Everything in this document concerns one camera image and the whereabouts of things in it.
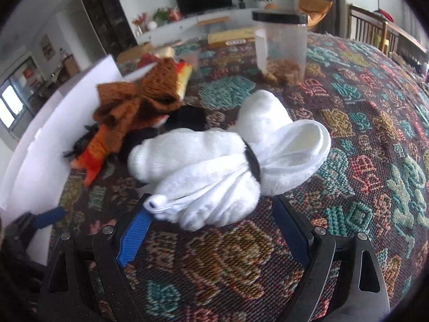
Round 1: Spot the brown knitted scarf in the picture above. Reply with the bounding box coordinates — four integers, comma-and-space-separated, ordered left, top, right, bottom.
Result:
92, 57, 185, 153

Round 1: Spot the patterned woven table cloth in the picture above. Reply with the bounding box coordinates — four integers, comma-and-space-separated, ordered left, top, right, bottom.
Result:
48, 31, 429, 322

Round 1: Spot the white storage box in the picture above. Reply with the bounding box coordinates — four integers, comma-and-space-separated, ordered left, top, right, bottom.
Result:
0, 54, 124, 265

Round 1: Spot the clear jar black lid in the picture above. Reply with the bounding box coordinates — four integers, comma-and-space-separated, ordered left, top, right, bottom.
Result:
252, 9, 308, 86

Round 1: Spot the wooden slatted chair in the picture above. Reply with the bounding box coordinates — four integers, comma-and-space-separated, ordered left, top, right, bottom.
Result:
347, 4, 428, 63

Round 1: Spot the red flower vase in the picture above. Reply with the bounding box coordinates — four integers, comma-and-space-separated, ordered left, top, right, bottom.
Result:
132, 12, 148, 36

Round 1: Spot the white round vase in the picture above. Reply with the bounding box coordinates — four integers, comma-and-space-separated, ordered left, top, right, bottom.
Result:
146, 20, 158, 31

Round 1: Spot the yellow flat cardboard box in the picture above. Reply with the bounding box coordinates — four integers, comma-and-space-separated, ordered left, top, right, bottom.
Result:
207, 27, 256, 49

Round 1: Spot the white long tv cabinet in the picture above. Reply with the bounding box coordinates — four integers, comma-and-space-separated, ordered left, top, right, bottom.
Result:
135, 8, 255, 46

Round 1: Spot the orange butterfly chair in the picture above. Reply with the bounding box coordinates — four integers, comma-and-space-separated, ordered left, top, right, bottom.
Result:
264, 0, 335, 31

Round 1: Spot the black tall shelf cabinet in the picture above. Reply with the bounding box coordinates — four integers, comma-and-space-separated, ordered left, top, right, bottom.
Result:
82, 0, 138, 59

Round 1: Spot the green plant red pot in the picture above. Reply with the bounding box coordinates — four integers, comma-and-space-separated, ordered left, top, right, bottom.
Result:
152, 7, 182, 25

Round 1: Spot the small wooden bench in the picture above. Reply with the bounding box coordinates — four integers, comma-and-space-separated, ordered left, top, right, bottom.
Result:
196, 16, 231, 34

